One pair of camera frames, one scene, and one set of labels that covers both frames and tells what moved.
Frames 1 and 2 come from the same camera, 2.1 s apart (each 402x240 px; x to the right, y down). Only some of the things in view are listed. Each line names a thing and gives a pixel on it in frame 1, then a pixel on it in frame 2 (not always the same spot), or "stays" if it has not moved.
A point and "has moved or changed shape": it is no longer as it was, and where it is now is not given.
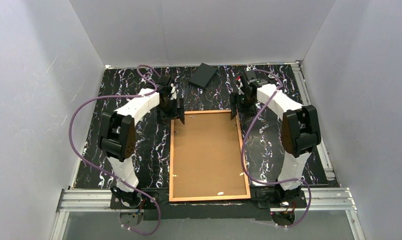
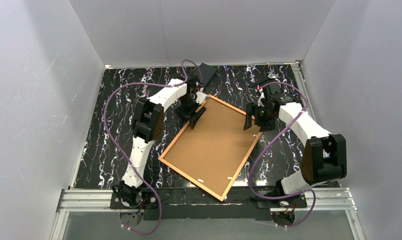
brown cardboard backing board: [207, 158] has moved or changed shape
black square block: [203, 75] stays
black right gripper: [239, 100] -> [258, 116]
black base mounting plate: [160, 207] stays
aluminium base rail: [337, 199] stays
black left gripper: [171, 110] -> [190, 112]
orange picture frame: [207, 162] -> [183, 130]
